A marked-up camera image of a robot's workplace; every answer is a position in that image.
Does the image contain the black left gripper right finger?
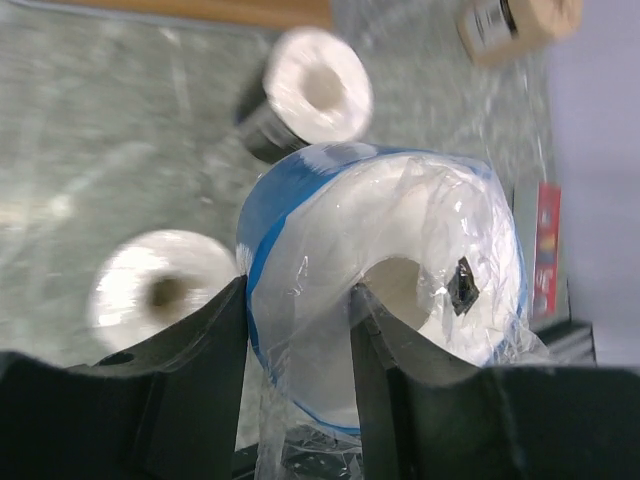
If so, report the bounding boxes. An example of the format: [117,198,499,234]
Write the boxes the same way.
[349,284,639,479]

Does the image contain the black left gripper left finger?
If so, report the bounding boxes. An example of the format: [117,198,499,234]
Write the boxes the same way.
[1,277,248,479]

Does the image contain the black-wrapped paper roll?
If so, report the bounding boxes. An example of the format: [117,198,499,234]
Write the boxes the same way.
[235,26,374,164]
[87,229,239,351]

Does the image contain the blue-wrapped paper towel roll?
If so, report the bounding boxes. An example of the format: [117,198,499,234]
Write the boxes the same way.
[236,142,547,479]

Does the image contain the red and silver box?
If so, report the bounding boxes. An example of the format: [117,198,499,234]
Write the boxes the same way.
[532,182,561,320]

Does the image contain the brown paper roll with label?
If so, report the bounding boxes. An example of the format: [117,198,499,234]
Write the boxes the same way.
[457,0,584,67]

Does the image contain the wire shelf with wooden boards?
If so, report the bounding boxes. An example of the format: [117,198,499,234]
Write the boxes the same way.
[16,0,334,29]

